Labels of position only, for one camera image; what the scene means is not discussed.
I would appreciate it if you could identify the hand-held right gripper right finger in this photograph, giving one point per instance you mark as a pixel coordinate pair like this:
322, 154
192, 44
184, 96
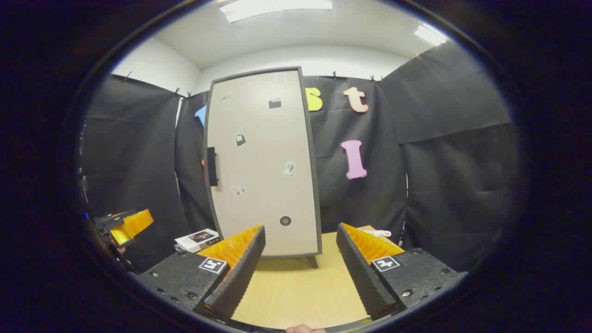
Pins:
360, 273

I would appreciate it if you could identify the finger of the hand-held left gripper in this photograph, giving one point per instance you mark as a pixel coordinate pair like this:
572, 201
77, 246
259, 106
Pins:
134, 224

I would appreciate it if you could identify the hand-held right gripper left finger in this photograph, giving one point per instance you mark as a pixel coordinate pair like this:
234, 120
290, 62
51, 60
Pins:
240, 273

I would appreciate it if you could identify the dark grey cabinet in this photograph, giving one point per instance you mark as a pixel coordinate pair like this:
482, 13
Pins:
314, 262

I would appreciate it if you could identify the beige cabinet door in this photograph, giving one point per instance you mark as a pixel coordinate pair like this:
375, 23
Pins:
263, 162

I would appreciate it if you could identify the pink and green starfish toy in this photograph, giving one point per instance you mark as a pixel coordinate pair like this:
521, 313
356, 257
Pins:
380, 232

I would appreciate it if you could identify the black backdrop cloth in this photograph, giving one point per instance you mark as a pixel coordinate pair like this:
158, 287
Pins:
453, 162

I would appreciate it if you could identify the ceiling light panel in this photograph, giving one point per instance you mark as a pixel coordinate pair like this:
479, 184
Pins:
430, 34
275, 8

